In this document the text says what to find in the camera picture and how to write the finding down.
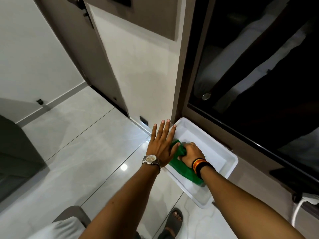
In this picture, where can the grey cabinet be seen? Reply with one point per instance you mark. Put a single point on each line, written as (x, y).
(17, 156)

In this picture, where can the person's left forearm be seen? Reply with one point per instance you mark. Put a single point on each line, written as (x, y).
(124, 204)

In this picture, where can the person's right hand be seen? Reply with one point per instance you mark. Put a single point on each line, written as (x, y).
(193, 153)

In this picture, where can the grey shorts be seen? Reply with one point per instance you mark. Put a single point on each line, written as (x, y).
(73, 214)

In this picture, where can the silver wristwatch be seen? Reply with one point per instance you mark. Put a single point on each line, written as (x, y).
(151, 160)

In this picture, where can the person's left thumb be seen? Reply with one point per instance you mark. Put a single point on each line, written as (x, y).
(176, 147)

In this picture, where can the white shirt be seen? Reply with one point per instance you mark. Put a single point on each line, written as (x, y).
(59, 230)

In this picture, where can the black flat box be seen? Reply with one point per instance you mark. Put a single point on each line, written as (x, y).
(294, 179)

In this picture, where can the brown door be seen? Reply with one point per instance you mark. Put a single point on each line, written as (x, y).
(82, 54)

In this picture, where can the dark door latch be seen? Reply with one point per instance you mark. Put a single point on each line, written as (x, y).
(88, 20)

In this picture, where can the white plastic tray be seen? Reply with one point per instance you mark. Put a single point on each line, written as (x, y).
(216, 156)

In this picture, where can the round silver knob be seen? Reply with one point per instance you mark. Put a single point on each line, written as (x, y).
(206, 96)

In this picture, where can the black floor night light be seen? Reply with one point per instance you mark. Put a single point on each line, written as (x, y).
(144, 121)

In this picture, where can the dark sandal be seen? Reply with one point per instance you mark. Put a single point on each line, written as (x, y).
(174, 221)

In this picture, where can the dark glass wardrobe door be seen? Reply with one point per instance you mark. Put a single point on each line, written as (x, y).
(261, 59)

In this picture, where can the person's left hand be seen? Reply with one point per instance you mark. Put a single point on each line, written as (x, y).
(160, 146)

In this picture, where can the person's left little finger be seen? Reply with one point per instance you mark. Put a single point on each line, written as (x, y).
(154, 131)

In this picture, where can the black wristband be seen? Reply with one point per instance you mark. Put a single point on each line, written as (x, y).
(203, 168)

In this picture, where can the black wall door stopper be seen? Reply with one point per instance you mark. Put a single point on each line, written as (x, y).
(39, 102)

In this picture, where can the person's left middle finger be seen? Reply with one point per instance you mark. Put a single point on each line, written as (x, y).
(168, 128)

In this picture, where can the person's right fingers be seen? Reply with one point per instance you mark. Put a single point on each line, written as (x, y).
(184, 153)

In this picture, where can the person's right forearm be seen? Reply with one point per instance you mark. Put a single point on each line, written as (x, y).
(239, 204)

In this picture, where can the white plug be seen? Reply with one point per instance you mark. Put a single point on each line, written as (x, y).
(311, 198)

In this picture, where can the orange striped wristband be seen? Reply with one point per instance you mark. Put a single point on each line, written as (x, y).
(197, 163)

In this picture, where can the green cloth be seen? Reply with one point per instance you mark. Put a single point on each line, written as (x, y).
(185, 172)

